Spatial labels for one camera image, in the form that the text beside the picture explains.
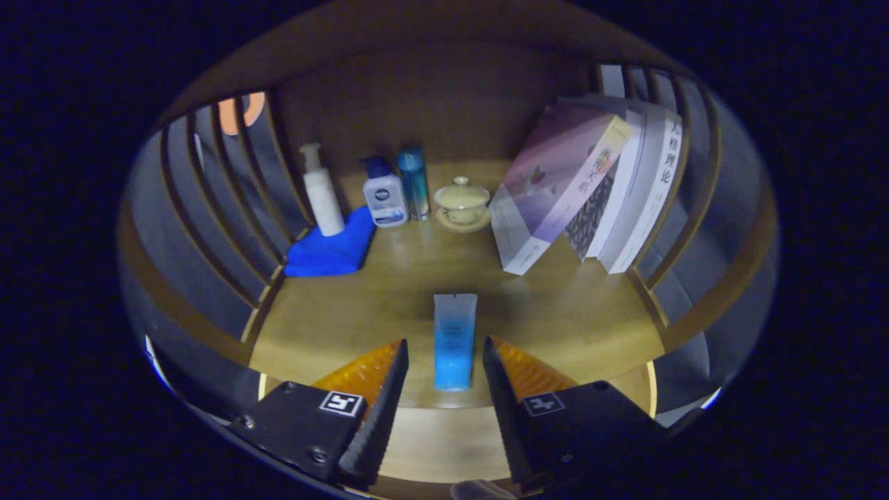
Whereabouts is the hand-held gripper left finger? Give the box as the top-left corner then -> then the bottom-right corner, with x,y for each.
229,338 -> 410,487

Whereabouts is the white blue-capped lotion bottle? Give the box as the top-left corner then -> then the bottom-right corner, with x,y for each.
362,156 -> 410,228

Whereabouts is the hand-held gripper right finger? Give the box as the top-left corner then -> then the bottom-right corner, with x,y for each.
482,335 -> 667,487

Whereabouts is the purple cover book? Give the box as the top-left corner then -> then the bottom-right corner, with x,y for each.
489,103 -> 635,276

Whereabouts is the beige lidded teacup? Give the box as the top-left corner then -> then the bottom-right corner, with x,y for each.
433,176 -> 492,233

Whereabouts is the blue folded cloth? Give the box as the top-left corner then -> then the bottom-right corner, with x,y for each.
284,206 -> 376,278

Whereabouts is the white spine book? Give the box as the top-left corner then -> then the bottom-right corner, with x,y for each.
597,104 -> 685,274

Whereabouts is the wooden cabinet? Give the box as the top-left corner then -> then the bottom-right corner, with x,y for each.
118,0 -> 782,499

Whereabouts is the white pump bottle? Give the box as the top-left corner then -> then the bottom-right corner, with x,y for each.
299,143 -> 346,237

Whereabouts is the blue squeeze tube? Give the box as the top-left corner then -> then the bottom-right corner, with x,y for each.
433,293 -> 479,392

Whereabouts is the teal slim bottle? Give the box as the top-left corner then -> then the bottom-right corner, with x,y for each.
397,145 -> 431,222

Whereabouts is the wooden countertop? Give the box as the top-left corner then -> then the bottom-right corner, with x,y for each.
250,161 -> 667,410

